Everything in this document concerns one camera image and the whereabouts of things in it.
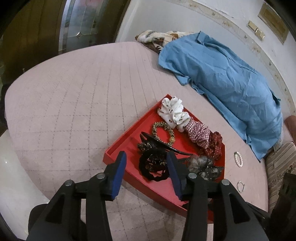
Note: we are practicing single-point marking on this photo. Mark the red plaid scrunchie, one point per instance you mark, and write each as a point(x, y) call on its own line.
point(198, 133)

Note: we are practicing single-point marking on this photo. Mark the striped beige pillow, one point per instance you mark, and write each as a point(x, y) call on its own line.
point(277, 164)

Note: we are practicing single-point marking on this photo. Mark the framed wall picture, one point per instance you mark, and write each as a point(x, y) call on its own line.
point(269, 16)

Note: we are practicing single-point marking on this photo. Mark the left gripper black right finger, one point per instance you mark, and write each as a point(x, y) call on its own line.
point(234, 218)

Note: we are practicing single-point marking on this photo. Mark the white cherry print scrunchie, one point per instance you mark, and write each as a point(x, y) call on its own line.
point(172, 112)

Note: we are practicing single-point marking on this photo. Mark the dark red polka-dot scrunchie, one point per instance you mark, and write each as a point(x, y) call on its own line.
point(214, 150)

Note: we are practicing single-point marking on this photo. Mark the pink brown bolster pillow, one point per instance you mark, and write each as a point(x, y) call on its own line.
point(290, 123)

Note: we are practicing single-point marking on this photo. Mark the gold wall switch plate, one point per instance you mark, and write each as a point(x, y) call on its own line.
point(258, 33)

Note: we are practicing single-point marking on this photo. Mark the blue bed sheet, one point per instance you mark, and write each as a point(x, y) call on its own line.
point(239, 92)

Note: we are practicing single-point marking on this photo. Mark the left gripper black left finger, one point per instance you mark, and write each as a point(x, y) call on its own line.
point(77, 211)

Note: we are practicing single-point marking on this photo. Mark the wooden glass panel door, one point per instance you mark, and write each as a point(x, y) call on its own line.
point(41, 30)

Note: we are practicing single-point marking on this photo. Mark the pink quilted mattress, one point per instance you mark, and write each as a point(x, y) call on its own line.
point(64, 113)

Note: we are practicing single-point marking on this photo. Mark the black claw hair clip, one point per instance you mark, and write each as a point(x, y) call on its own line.
point(159, 144)

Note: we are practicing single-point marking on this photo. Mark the floral patterned blanket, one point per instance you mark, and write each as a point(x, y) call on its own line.
point(156, 41)

